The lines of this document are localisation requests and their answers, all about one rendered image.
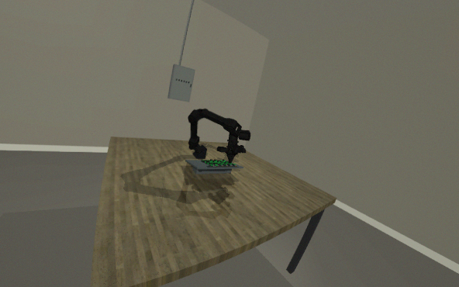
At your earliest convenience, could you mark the grey switch panel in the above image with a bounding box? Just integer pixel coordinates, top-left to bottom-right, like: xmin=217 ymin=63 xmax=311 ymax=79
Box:
xmin=185 ymin=159 xmax=243 ymax=175

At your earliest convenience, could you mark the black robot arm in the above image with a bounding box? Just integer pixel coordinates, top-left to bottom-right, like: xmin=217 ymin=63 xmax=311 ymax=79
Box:
xmin=188 ymin=109 xmax=250 ymax=155

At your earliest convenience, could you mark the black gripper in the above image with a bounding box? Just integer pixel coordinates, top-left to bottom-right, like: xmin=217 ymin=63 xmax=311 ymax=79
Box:
xmin=217 ymin=138 xmax=246 ymax=164

